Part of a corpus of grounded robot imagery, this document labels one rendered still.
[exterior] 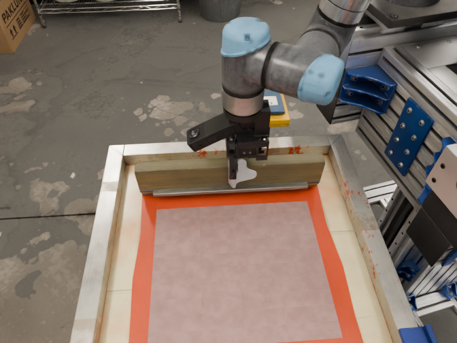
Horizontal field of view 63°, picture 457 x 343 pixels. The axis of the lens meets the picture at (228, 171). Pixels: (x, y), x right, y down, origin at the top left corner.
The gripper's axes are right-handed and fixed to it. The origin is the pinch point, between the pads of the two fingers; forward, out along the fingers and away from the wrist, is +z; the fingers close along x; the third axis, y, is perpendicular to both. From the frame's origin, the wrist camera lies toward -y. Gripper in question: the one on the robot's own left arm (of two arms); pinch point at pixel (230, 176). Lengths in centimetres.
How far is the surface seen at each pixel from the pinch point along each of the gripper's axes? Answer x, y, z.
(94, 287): -23.6, -26.4, 1.5
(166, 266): -18.4, -13.9, 5.0
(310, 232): -12.6, 16.3, 4.8
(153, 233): -10.4, -17.1, 5.1
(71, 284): 26, -70, 101
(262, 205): -4.7, 7.1, 4.9
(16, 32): 247, -157, 93
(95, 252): -16.4, -27.3, 1.5
